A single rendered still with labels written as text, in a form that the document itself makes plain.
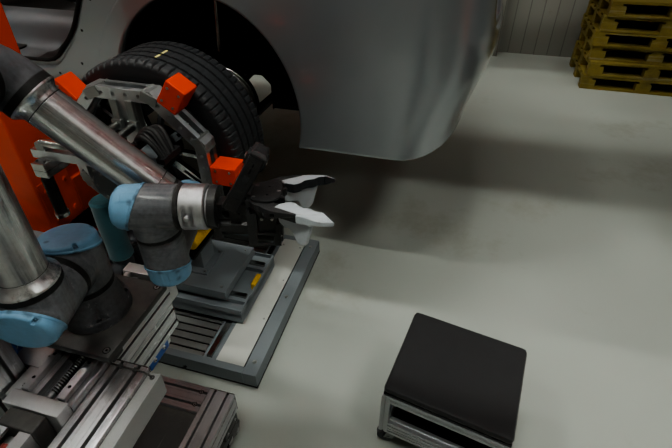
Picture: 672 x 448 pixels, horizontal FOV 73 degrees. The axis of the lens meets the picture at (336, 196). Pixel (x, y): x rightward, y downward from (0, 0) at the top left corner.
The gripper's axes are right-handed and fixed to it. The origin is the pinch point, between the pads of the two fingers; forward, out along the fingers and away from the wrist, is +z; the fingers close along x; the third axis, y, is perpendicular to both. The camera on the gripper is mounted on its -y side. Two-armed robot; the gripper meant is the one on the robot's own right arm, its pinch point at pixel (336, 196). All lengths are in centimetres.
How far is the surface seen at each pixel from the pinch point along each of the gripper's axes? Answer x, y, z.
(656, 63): -356, 47, 285
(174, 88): -69, 0, -48
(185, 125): -71, 12, -47
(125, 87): -75, 2, -66
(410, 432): -33, 104, 24
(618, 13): -358, 6, 240
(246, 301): -88, 96, -39
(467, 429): -25, 91, 39
